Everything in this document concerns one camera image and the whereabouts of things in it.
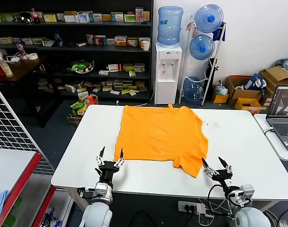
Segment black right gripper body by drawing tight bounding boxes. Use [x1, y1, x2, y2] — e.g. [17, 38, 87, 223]
[211, 169, 234, 187]

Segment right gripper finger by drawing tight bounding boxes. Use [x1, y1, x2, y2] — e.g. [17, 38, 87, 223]
[202, 157, 217, 177]
[218, 156, 233, 175]

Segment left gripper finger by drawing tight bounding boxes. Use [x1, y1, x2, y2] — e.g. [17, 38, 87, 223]
[96, 146, 106, 167]
[114, 148, 125, 168]

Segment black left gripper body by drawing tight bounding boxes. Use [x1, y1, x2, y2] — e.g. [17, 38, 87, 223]
[95, 161, 121, 183]

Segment orange t-shirt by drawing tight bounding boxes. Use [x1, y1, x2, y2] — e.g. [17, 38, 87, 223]
[113, 104, 209, 178]

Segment large white table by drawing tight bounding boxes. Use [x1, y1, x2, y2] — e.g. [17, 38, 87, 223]
[51, 105, 288, 201]

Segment white charger plug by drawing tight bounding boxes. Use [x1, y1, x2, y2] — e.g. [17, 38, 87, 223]
[196, 203, 214, 218]

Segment white power strip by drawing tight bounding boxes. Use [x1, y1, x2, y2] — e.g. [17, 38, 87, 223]
[178, 201, 199, 213]

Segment small white side table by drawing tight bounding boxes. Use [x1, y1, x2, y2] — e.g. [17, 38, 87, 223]
[253, 113, 288, 161]

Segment floor box of snacks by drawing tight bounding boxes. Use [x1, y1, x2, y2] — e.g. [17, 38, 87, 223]
[67, 93, 99, 127]

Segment small open yellow box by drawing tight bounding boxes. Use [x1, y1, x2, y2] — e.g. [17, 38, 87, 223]
[235, 97, 262, 115]

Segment grey laptop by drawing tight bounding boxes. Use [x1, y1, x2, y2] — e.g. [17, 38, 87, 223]
[265, 85, 288, 152]

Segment yellow carton box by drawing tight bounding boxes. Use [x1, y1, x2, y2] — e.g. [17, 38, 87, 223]
[211, 93, 229, 104]

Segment grey plastic bag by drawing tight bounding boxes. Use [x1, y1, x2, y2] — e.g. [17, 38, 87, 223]
[214, 80, 229, 95]

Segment white water dispenser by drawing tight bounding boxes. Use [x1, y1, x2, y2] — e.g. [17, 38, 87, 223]
[154, 42, 183, 105]

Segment red-edged white cart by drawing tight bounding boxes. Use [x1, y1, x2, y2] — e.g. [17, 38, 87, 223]
[0, 148, 75, 227]

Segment blue bag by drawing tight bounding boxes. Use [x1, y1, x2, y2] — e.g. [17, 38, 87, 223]
[243, 73, 267, 90]

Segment red white flat box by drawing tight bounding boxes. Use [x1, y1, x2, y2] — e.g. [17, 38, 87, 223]
[107, 63, 122, 72]

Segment bowl of green snacks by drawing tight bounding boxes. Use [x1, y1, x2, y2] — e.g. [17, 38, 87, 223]
[66, 59, 95, 74]

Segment black tripod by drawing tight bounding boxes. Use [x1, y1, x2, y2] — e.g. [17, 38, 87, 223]
[206, 57, 219, 93]

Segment open brown cardboard box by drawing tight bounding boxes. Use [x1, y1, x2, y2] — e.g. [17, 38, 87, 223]
[259, 66, 288, 106]

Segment black shelf unit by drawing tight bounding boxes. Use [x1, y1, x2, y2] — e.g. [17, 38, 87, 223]
[0, 0, 154, 103]

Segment orange white medicine box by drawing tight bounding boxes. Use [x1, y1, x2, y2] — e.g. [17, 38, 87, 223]
[114, 35, 128, 46]

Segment brown wooden table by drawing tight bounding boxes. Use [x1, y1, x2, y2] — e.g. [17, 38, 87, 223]
[0, 55, 64, 128]

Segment white metal jug rack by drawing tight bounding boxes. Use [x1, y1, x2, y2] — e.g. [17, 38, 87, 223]
[178, 15, 227, 106]

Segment blue plastic bottle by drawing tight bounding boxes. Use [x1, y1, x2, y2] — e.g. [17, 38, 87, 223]
[53, 30, 63, 48]

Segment yellow juice bottle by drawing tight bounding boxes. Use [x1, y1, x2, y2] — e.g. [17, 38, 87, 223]
[0, 56, 14, 78]

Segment dark blue hanging cloth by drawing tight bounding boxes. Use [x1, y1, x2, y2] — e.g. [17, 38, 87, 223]
[212, 21, 227, 42]

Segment clear bottle pink content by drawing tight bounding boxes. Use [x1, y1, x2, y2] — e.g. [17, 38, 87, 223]
[16, 40, 27, 60]

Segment pink hanging item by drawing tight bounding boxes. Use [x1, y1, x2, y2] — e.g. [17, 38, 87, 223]
[186, 21, 198, 38]

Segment white green medicine box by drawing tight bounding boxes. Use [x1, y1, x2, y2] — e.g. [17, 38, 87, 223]
[89, 13, 103, 23]

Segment blue white medicine box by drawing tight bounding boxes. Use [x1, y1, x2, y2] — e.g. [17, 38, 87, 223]
[75, 13, 90, 24]

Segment labelled blue water jug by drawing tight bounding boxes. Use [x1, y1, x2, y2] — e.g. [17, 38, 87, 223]
[157, 6, 184, 46]

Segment tall pink box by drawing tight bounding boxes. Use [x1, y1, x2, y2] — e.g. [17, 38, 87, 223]
[135, 7, 144, 23]

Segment yellow white medicine box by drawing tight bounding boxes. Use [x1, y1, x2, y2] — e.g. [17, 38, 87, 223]
[43, 13, 58, 23]

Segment cola bottle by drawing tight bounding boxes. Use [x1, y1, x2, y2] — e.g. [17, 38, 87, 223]
[30, 8, 40, 24]

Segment shiny dark bowl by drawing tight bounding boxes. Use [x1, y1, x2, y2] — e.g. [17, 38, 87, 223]
[19, 11, 32, 24]

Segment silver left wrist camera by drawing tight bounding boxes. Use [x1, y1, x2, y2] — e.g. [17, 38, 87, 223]
[95, 181, 113, 198]

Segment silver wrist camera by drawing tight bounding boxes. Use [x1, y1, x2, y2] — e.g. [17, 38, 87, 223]
[233, 184, 255, 204]
[95, 181, 113, 198]

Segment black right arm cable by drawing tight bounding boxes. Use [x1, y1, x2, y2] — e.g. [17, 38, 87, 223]
[207, 183, 229, 213]

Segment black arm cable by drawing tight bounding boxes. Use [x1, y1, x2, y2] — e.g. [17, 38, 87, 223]
[77, 187, 97, 198]
[207, 183, 229, 213]

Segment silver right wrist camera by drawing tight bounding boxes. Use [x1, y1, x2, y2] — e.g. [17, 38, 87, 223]
[233, 184, 255, 204]

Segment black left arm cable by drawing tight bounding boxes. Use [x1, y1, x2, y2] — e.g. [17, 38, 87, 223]
[77, 187, 97, 198]

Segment white floor cable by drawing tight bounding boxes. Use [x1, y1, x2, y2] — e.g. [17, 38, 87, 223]
[116, 92, 156, 106]

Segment white wire grid panel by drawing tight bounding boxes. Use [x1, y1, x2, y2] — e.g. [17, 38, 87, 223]
[0, 80, 55, 175]

